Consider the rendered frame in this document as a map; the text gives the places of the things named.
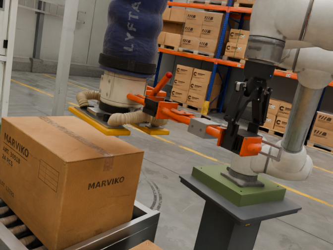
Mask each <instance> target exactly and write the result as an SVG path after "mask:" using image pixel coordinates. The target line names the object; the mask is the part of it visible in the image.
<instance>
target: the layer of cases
mask: <svg viewBox="0 0 333 250"><path fill-rule="evenodd" d="M129 250H163V249H161V248H160V247H158V246H157V245H155V244H154V243H152V242H151V241H149V240H146V241H144V242H142V243H140V244H139V245H137V246H135V247H133V248H131V249H129Z"/></svg>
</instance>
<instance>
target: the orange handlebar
mask: <svg viewBox="0 0 333 250"><path fill-rule="evenodd" d="M153 89H154V88H153V87H150V86H147V89H146V94H145V95H149V94H150V93H151V92H152V91H153ZM166 94H167V93H166V92H164V91H160V92H159V93H158V94H157V95H156V96H160V97H165V96H166ZM138 96H139V97H138ZM140 97H142V98H140ZM127 98H128V99H130V100H132V101H134V102H137V103H139V104H141V105H144V100H145V99H143V98H145V96H142V95H140V94H138V95H137V96H135V95H133V94H130V93H129V94H127ZM161 113H162V114H164V115H166V116H168V117H169V119H170V120H173V121H175V122H177V123H183V124H186V125H189V123H190V118H197V117H194V116H193V115H194V114H192V113H189V112H187V111H183V110H177V109H174V108H172V109H170V110H169V109H167V108H162V109H161ZM221 128H222V127H219V126H218V127H216V128H213V127H211V126H209V127H207V128H206V129H205V131H206V133H207V134H209V135H212V136H214V137H216V138H219V134H220V130H221ZM261 150H262V146H261V144H260V143H256V144H254V143H250V144H249V145H248V147H247V151H249V152H260V151H261Z"/></svg>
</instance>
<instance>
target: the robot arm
mask: <svg viewBox="0 0 333 250"><path fill-rule="evenodd" d="M244 57H245V58H246V59H248V61H245V65H244V69H243V75H245V78H244V80H243V82H237V81H236V82H235V83H234V89H233V93H232V96H231V98H230V101H229V104H228V106H227V109H226V112H225V114H224V117H223V119H224V120H225V121H226V122H228V125H227V130H226V133H225V138H224V142H223V145H222V147H224V148H226V149H228V150H230V151H232V150H233V148H234V144H235V140H236V136H237V133H238V129H239V124H237V123H238V121H239V119H240V117H241V116H242V114H243V112H244V110H245V108H246V107H247V105H248V103H249V102H252V122H249V125H248V129H247V130H248V131H250V132H252V133H255V134H258V135H260V136H262V135H261V134H260V133H258V130H259V126H263V125H264V123H265V122H266V118H267V112H268V107H269V101H270V96H271V93H272V91H273V89H272V88H270V87H267V81H268V80H269V81H270V80H272V78H273V75H274V71H275V66H274V65H276V66H279V67H282V68H285V69H289V70H292V71H296V72H297V79H298V81H299V82H298V86H297V89H296V93H295V96H294V100H293V103H292V107H291V110H290V114H289V117H288V121H287V124H286V127H285V131H284V134H283V138H282V140H280V141H278V142H277V143H276V145H278V146H281V147H283V151H282V154H281V157H280V161H279V162H277V161H276V160H274V159H271V158H269V157H267V156H264V155H262V154H260V153H258V155H256V156H245V157H240V156H239V155H238V154H235V153H233V155H232V159H231V166H227V168H226V169H227V170H228V172H221V173H220V175H222V176H224V177H226V178H227V179H229V180H230V181H232V182H233V183H235V184H236V185H237V186H238V187H240V188H243V187H264V185H265V184H264V183H263V182H261V181H259V180H258V179H257V178H258V173H264V174H267V175H270V176H273V177H276V178H279V179H283V180H287V181H294V182H297V181H304V180H306V179H308V178H309V176H310V175H311V172H312V169H313V162H312V159H311V158H310V156H309V155H306V154H307V151H306V149H305V147H304V146H303V145H304V142H305V139H306V136H307V133H308V130H309V128H310V125H311V122H312V119H313V116H314V114H315V112H316V109H317V106H318V103H319V100H320V97H321V95H322V92H323V89H324V88H325V87H326V86H327V85H329V83H330V82H331V81H332V80H333V0H255V2H254V5H253V9H252V13H251V17H250V33H249V38H248V42H247V46H246V50H245V54H244ZM262 117H263V118H262ZM262 137H263V140H265V141H267V140H266V138H265V137H264V136H262ZM261 146H262V150H261V151H263V152H265V153H267V154H270V155H272V156H275V157H277V156H278V152H279V149H277V148H275V147H272V146H269V145H267V144H264V143H262V142H261Z"/></svg>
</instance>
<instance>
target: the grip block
mask: <svg viewBox="0 0 333 250"><path fill-rule="evenodd" d="M177 107H178V103H175V102H172V101H170V100H167V99H165V98H163V97H152V96H146V97H145V100H144V107H143V111H142V112H144V113H146V114H148V115H150V116H153V117H156V119H169V117H168V116H166V115H164V114H162V113H161V109H162V108H167V109H169V110H170V109H172V108H174V109H177Z"/></svg>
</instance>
